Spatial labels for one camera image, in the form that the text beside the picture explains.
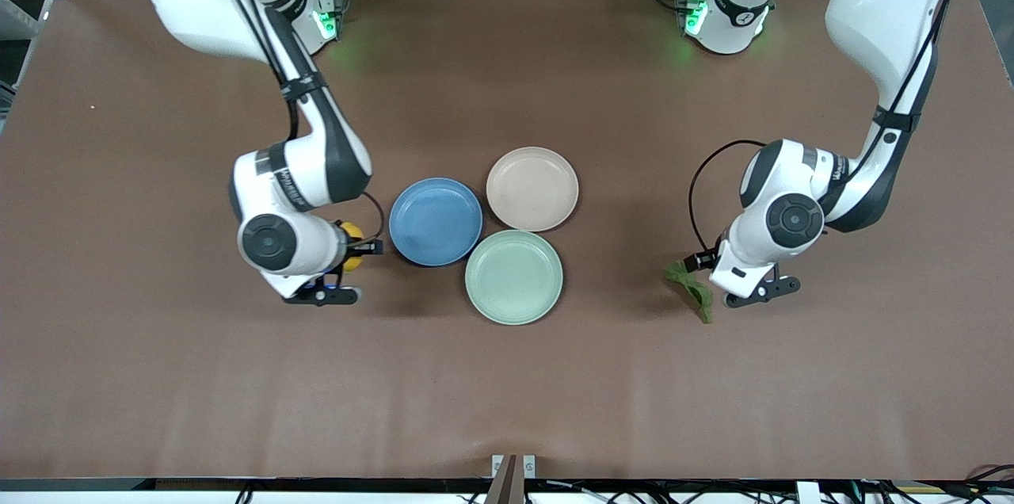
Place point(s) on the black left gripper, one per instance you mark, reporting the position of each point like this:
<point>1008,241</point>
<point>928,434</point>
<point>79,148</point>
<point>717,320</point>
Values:
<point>703,260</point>

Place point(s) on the yellow lemon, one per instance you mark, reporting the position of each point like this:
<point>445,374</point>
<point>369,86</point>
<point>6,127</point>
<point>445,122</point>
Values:
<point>352,230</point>

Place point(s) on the green lettuce leaf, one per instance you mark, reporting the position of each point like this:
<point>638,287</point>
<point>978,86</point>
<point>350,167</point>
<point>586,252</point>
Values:
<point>697,294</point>

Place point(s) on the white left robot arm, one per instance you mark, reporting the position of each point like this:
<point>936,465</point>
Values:
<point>887,5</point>

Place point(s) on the blue plate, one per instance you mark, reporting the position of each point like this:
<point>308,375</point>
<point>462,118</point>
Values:
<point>436,221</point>

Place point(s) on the mint green plate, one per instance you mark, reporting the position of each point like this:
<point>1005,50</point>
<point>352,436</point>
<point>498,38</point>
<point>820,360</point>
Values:
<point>513,278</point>

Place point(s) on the beige plate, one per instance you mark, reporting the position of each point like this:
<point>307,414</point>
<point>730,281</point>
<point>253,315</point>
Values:
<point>532,188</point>

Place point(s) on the small metal table bracket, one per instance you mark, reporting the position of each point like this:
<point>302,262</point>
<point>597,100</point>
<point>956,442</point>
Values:
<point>529,466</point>

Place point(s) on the dark camera pole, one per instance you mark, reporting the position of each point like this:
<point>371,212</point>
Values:
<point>503,484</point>

